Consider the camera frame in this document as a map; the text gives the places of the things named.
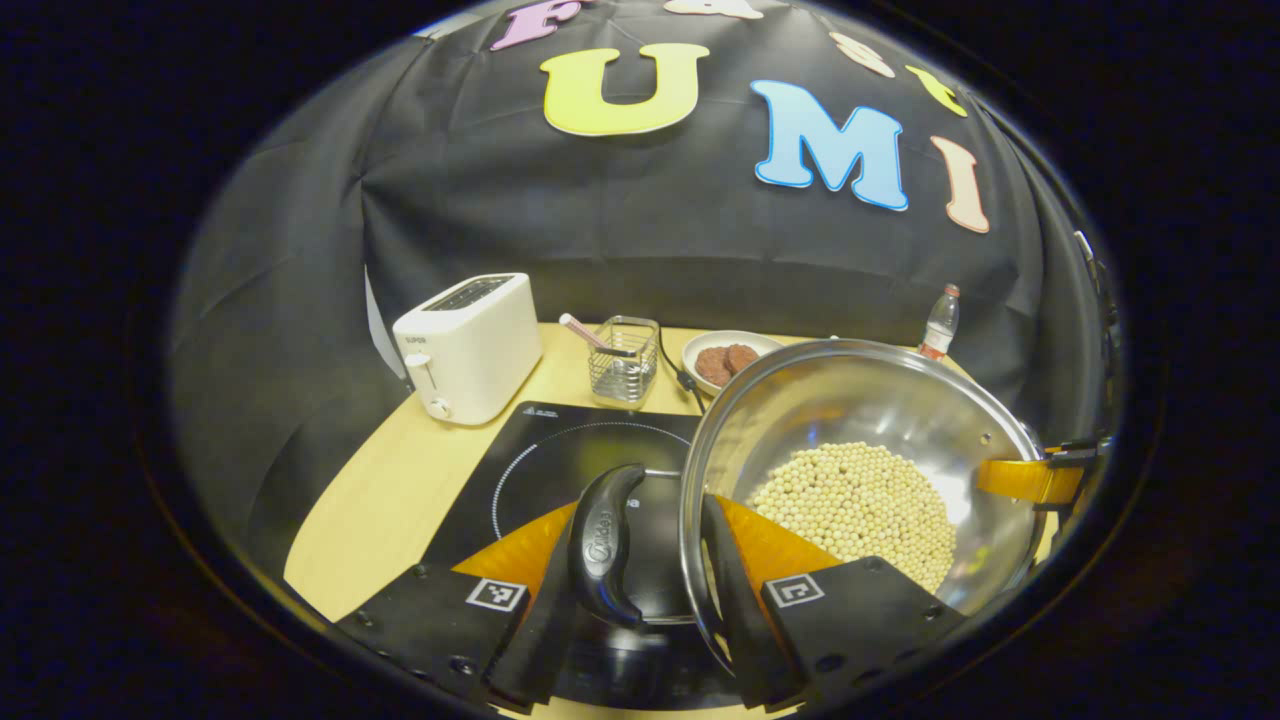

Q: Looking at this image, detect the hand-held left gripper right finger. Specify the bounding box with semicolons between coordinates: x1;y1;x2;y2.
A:
700;493;966;713

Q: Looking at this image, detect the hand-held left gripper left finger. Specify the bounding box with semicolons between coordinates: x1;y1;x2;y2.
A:
335;500;601;713

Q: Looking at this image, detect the stainless steel pot with beans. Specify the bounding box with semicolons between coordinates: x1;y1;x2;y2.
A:
568;338;1049;673

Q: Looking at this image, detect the black induction cooktop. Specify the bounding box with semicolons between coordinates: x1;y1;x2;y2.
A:
420;401;746;713

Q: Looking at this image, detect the clear plastic water bottle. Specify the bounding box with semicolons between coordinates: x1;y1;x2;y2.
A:
918;283;961;361

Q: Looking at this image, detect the white plate with meat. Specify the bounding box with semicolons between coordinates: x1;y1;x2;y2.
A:
681;330;786;399

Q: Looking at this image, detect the white toaster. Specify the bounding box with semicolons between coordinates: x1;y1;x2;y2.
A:
392;272;543;427

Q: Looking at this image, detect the pink striped straw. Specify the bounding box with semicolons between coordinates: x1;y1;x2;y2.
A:
558;313;636;358

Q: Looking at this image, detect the black backdrop cloth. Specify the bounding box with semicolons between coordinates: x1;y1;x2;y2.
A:
170;0;1111;591

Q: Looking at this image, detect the black power cable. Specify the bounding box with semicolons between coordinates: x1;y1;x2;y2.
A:
657;325;711;413

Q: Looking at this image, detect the wire mesh holder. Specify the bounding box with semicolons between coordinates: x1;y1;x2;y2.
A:
588;315;661;406

